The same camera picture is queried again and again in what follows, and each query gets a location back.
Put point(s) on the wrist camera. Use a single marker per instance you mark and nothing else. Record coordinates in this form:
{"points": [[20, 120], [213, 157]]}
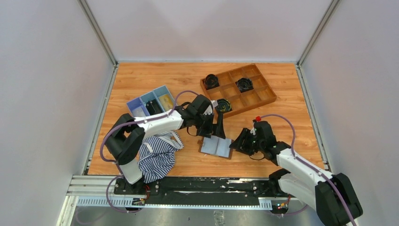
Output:
{"points": [[256, 125], [213, 105]]}

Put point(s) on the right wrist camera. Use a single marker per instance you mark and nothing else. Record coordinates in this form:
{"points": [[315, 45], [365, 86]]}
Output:
{"points": [[256, 125]]}

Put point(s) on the black card in organizer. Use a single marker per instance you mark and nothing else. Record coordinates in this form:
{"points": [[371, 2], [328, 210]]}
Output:
{"points": [[153, 107]]}

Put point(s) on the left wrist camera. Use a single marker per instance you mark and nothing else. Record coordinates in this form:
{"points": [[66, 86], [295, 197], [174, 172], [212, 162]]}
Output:
{"points": [[213, 105]]}

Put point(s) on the aluminium front rail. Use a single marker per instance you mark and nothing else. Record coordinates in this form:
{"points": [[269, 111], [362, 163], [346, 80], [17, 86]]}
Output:
{"points": [[96, 191]]}

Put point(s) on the white card in organizer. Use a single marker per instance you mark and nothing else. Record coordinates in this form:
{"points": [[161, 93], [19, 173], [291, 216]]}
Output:
{"points": [[139, 112]]}

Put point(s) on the blue three-compartment organizer box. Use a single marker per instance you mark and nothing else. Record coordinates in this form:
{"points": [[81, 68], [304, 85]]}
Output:
{"points": [[154, 94]]}

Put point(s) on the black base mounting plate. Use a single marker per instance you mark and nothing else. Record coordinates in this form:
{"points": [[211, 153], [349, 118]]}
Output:
{"points": [[201, 191]]}

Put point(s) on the yellow card in organizer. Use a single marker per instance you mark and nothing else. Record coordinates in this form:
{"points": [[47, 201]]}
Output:
{"points": [[166, 102]]}

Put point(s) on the black rolled belt front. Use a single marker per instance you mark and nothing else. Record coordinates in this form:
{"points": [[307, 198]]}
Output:
{"points": [[223, 106]]}

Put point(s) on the black rolled belt centre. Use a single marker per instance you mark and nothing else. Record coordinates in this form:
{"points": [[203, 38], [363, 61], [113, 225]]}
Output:
{"points": [[244, 85]]}

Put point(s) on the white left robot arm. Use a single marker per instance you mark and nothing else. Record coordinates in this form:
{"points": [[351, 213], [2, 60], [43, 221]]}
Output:
{"points": [[125, 138]]}

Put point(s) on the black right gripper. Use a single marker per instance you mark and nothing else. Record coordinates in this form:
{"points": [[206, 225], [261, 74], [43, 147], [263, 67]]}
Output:
{"points": [[238, 144]]}

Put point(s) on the brown leather card holder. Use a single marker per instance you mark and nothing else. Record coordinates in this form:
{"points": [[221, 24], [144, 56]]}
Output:
{"points": [[216, 146]]}

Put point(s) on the black rolled belt back left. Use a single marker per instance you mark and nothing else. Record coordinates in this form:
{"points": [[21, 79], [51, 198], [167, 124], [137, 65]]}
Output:
{"points": [[211, 81]]}

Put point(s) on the black rolled belt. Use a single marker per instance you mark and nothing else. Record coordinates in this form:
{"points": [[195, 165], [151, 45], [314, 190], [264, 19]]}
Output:
{"points": [[211, 81], [244, 85], [223, 106]]}

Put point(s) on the blue white striped cloth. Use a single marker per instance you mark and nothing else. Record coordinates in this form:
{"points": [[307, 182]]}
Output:
{"points": [[157, 155]]}

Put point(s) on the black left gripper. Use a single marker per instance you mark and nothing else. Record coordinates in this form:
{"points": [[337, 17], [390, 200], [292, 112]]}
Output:
{"points": [[212, 129]]}

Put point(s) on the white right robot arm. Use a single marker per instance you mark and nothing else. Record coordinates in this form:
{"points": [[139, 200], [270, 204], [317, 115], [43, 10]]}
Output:
{"points": [[332, 196]]}

